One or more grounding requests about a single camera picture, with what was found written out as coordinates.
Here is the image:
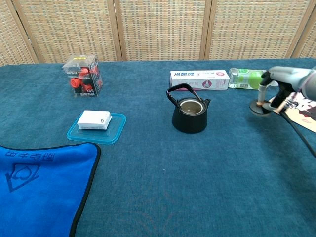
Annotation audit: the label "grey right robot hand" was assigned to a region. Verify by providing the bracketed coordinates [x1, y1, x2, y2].
[256, 65, 312, 115]

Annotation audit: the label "black teapot lid orange knob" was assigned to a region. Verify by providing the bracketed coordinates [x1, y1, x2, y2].
[248, 98, 272, 117]

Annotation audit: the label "black cast iron teapot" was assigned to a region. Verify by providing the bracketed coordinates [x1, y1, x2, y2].
[166, 83, 212, 134]

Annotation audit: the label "blue translucent plastic container lid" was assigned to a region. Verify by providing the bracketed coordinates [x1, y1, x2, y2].
[66, 112, 127, 145]

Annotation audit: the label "woven folding screen panel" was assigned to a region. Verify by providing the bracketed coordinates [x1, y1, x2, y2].
[292, 14, 316, 59]
[113, 0, 213, 62]
[204, 0, 312, 61]
[11, 0, 123, 64]
[0, 0, 40, 67]

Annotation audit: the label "cartoon print mouse pad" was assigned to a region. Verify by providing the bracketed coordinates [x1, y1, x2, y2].
[268, 91, 316, 134]

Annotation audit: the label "clear water bottle green label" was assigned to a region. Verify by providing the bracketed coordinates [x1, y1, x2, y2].
[228, 68, 279, 91]

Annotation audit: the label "white toothpaste box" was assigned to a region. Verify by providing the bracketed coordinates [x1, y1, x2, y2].
[169, 70, 231, 91]

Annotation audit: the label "teal table cloth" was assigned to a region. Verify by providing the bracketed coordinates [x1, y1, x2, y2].
[0, 57, 316, 237]

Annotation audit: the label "small white box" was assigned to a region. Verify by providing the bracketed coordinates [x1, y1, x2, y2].
[77, 110, 113, 130]

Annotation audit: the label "red dumbbell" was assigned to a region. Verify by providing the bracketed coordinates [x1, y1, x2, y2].
[70, 77, 94, 91]
[78, 66, 98, 80]

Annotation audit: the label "clear box with black print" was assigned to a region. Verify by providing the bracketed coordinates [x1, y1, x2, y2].
[62, 54, 104, 98]

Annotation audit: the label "blue towel black trim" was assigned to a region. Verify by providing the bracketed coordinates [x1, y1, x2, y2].
[0, 142, 101, 237]

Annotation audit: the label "black cable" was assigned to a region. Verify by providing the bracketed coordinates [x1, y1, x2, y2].
[280, 111, 316, 159]

